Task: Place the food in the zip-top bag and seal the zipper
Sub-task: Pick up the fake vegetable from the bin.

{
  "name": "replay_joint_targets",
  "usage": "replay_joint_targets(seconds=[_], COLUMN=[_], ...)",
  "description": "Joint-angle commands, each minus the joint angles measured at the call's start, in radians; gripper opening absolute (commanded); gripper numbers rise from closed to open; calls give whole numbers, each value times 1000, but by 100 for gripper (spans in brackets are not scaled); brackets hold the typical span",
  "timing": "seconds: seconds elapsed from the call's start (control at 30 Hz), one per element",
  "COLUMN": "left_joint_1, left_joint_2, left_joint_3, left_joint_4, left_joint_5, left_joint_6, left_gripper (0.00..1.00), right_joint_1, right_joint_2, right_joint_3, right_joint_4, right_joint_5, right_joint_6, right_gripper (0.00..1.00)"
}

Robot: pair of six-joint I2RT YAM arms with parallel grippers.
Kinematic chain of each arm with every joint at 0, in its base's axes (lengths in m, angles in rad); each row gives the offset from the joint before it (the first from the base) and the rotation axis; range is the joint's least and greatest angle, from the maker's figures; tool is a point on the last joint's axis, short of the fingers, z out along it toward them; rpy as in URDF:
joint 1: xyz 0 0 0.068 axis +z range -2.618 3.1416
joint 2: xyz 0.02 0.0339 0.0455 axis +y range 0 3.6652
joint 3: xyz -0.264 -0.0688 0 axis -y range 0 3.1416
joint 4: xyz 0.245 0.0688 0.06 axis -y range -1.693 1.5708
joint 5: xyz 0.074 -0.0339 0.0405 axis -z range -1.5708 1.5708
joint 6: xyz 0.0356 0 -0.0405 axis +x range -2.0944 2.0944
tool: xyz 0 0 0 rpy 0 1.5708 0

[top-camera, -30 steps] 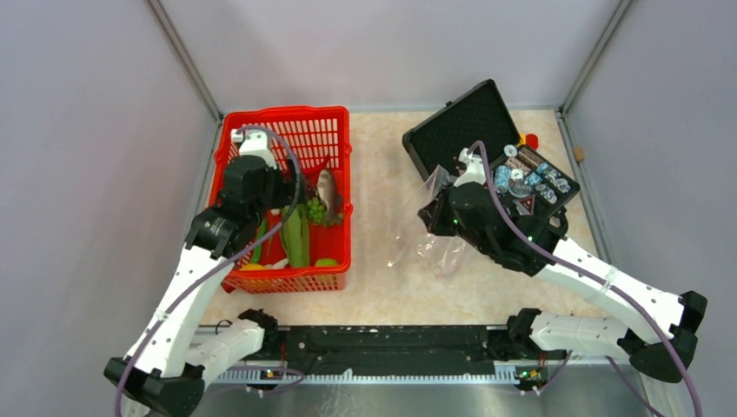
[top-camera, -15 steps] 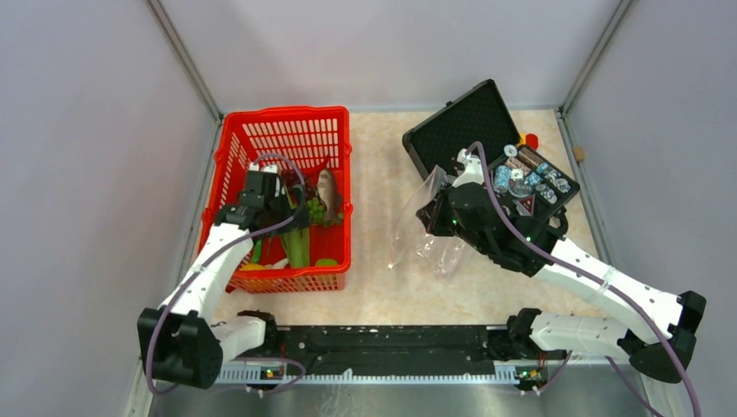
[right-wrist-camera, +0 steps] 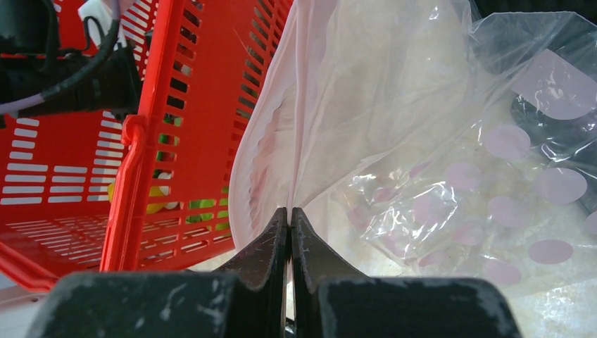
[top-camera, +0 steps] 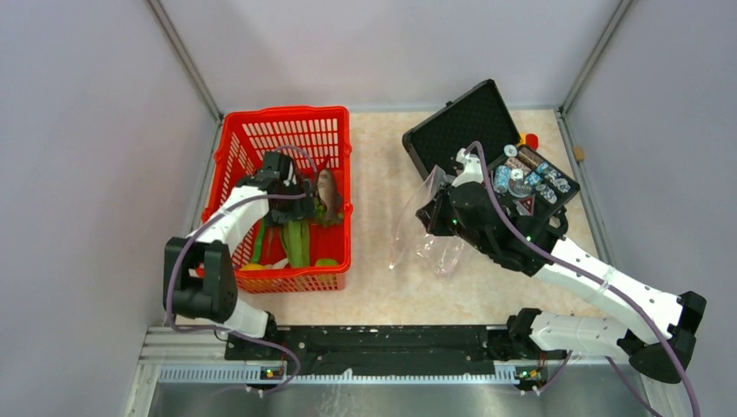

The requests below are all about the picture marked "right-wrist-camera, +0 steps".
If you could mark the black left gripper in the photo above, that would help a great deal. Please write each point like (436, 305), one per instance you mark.
(41, 77)

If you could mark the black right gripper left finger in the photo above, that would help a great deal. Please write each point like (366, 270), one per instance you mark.
(242, 298)

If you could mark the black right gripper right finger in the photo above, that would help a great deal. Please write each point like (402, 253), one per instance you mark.
(334, 299)

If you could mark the clear zip top bag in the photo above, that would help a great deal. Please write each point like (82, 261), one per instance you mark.
(371, 120)

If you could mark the red plastic basket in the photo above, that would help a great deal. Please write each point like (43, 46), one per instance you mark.
(202, 65)

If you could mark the yellow toy fruit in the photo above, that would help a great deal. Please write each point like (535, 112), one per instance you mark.
(156, 191)

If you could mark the open black foam case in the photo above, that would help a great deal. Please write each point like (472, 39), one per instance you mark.
(546, 50)

